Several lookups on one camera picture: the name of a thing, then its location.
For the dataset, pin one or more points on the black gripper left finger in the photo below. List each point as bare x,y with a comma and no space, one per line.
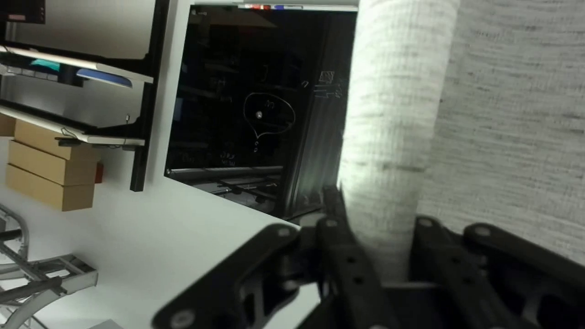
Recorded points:
348,275

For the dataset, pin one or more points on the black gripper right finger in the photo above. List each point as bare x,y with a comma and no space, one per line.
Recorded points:
487,280

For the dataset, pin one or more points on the grey fabric curtain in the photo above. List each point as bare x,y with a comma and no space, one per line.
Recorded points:
505,121

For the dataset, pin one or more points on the black shelf upright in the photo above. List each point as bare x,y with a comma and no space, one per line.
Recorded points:
149,103

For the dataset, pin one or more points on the grey metal rack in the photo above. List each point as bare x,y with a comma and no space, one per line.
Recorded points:
56,275

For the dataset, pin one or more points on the silver shelf tray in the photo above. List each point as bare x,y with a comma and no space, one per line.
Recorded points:
74,130
37,57

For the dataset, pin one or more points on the blue flat item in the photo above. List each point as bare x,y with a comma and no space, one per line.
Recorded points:
103,75

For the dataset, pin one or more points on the brown cardboard box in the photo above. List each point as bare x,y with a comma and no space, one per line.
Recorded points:
43,163
43,136
43,191

